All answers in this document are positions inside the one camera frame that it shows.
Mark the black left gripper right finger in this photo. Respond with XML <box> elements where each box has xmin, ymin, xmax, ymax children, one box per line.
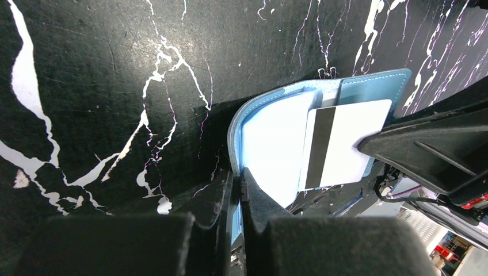
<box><xmin>239</xmin><ymin>169</ymin><xmax>434</xmax><ymax>275</ymax></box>

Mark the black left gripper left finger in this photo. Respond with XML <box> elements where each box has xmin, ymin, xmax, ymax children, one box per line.
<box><xmin>15</xmin><ymin>170</ymin><xmax>233</xmax><ymax>275</ymax></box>

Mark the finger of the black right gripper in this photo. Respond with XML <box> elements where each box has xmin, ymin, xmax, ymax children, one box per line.
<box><xmin>391</xmin><ymin>76</ymin><xmax>487</xmax><ymax>124</ymax></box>
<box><xmin>357</xmin><ymin>108</ymin><xmax>487</xmax><ymax>196</ymax></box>

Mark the white magnetic stripe card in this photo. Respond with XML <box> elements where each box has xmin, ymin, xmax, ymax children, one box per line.
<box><xmin>299</xmin><ymin>99</ymin><xmax>392</xmax><ymax>191</ymax></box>

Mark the blue leather card holder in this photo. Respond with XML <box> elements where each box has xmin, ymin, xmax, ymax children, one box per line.
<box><xmin>227</xmin><ymin>68</ymin><xmax>411</xmax><ymax>208</ymax></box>

